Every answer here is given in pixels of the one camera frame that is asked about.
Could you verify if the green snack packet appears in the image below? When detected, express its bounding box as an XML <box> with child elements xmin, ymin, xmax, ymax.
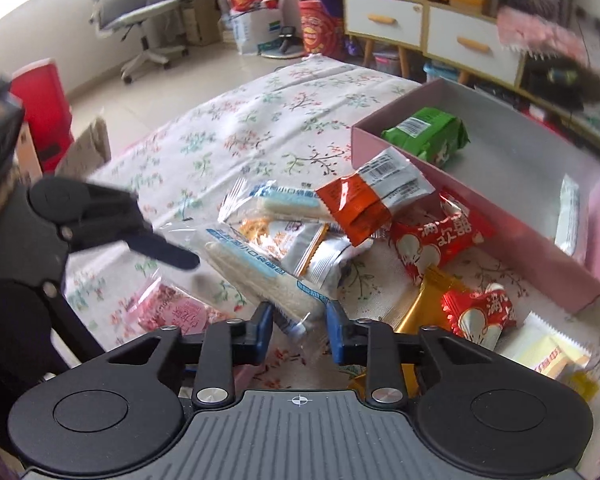
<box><xmin>381</xmin><ymin>107</ymin><xmax>470</xmax><ymax>168</ymax></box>

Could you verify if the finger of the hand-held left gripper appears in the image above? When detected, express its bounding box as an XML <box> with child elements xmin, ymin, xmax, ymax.
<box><xmin>27</xmin><ymin>175</ymin><xmax>201</xmax><ymax>272</ymax></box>

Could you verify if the wooden cabinet with white drawers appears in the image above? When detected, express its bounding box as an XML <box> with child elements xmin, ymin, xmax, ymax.
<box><xmin>342</xmin><ymin>0</ymin><xmax>526</xmax><ymax>86</ymax></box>

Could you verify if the small red snack packet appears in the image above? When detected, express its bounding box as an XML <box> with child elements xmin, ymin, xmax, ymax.
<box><xmin>440</xmin><ymin>282</ymin><xmax>518</xmax><ymax>351</ymax></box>

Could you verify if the red plastic stool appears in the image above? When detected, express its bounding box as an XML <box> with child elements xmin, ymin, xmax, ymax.
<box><xmin>10</xmin><ymin>57</ymin><xmax>76</xmax><ymax>176</ymax></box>

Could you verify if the white orange-print snack packet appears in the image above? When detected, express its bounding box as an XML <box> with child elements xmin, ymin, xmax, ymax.
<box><xmin>237</xmin><ymin>217</ymin><xmax>331</xmax><ymax>281</ymax></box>

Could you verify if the blue-lid storage bin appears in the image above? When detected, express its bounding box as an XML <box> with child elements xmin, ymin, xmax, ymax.
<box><xmin>424</xmin><ymin>60</ymin><xmax>461</xmax><ymax>83</ymax></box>

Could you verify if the orange and silver snack packet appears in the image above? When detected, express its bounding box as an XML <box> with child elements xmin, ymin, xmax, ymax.
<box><xmin>315</xmin><ymin>147</ymin><xmax>436</xmax><ymax>247</ymax></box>

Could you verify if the clear storage bin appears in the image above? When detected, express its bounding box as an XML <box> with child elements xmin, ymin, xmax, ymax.
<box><xmin>375</xmin><ymin>50</ymin><xmax>401</xmax><ymax>77</ymax></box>

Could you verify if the pink printed cloth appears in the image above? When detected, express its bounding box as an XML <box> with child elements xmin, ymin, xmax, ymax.
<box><xmin>497</xmin><ymin>5</ymin><xmax>588</xmax><ymax>61</ymax></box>

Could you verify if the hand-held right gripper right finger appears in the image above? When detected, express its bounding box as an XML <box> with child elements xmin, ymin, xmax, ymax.
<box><xmin>326</xmin><ymin>300</ymin><xmax>501</xmax><ymax>409</ymax></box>

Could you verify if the pink cardboard box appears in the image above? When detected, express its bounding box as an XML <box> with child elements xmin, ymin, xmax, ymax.
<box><xmin>351</xmin><ymin>79</ymin><xmax>600</xmax><ymax>314</ymax></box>

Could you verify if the gold snack packet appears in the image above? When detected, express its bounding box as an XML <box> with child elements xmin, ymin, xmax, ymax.
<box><xmin>347</xmin><ymin>265</ymin><xmax>468</xmax><ymax>398</ymax></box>

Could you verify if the grey office chair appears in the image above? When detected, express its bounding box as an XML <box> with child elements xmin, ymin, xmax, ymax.
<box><xmin>82</xmin><ymin>0</ymin><xmax>191</xmax><ymax>85</ymax></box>

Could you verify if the brown cardboard box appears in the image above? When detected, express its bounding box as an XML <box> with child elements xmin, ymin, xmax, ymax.
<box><xmin>55</xmin><ymin>117</ymin><xmax>112</xmax><ymax>178</ymax></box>

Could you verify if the cream yellow snack packet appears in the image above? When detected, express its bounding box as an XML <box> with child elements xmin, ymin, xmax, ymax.
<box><xmin>505</xmin><ymin>311</ymin><xmax>593</xmax><ymax>381</ymax></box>

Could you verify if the small yellow snack packet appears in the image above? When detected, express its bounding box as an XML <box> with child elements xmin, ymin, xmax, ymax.
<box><xmin>562</xmin><ymin>367</ymin><xmax>600</xmax><ymax>403</ymax></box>

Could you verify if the clear rice cracker packet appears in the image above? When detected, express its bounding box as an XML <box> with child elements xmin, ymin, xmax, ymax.
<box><xmin>217</xmin><ymin>177</ymin><xmax>331</xmax><ymax>226</ymax></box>
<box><xmin>200</xmin><ymin>225</ymin><xmax>331</xmax><ymax>343</ymax></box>

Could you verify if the wooden desk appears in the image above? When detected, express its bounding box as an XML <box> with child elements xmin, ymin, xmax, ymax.
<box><xmin>172</xmin><ymin>0</ymin><xmax>226</xmax><ymax>46</ymax></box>

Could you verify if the white paper bag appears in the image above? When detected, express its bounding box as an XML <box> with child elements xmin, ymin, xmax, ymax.
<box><xmin>230</xmin><ymin>0</ymin><xmax>286</xmax><ymax>57</ymax></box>

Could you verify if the pink snack packet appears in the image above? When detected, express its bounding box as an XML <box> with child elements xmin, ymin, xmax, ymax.
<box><xmin>130</xmin><ymin>280</ymin><xmax>236</xmax><ymax>348</ymax></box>

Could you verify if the red round patterned bag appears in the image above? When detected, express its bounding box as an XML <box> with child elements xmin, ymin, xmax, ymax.
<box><xmin>298</xmin><ymin>0</ymin><xmax>346</xmax><ymax>58</ymax></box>

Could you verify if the floral table cloth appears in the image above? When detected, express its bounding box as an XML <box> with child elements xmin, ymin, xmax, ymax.
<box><xmin>62</xmin><ymin>52</ymin><xmax>600</xmax><ymax>480</ymax></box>

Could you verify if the large red snack packet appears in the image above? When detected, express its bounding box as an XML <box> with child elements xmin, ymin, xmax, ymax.
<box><xmin>389</xmin><ymin>192</ymin><xmax>496</xmax><ymax>286</ymax></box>

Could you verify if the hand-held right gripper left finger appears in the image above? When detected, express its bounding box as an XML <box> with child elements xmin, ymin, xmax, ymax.
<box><xmin>105</xmin><ymin>301</ymin><xmax>276</xmax><ymax>409</ymax></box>

